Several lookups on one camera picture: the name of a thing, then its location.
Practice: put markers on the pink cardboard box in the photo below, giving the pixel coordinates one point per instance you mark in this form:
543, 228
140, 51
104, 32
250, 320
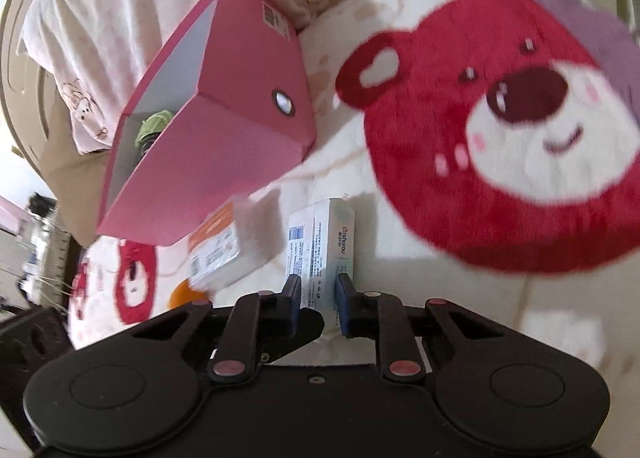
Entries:
225, 153

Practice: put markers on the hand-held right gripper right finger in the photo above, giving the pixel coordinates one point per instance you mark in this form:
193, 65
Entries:
343, 300

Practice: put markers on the red bear printed blanket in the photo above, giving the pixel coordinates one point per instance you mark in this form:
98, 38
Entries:
500, 188

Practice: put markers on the white and blue medicine box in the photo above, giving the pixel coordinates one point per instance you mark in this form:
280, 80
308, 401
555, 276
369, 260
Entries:
320, 248

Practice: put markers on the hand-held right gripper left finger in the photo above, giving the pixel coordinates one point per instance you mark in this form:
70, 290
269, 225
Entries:
295, 300

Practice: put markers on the green yarn ball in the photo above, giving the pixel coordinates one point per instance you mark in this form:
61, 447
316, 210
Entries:
156, 122

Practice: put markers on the beige bed headboard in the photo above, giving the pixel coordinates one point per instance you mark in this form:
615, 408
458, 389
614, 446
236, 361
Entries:
20, 103

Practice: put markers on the pink printed pillow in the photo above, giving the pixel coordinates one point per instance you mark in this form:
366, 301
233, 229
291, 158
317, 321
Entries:
100, 13

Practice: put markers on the white box with orange label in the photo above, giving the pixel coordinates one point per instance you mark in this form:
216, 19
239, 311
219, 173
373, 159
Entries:
220, 258

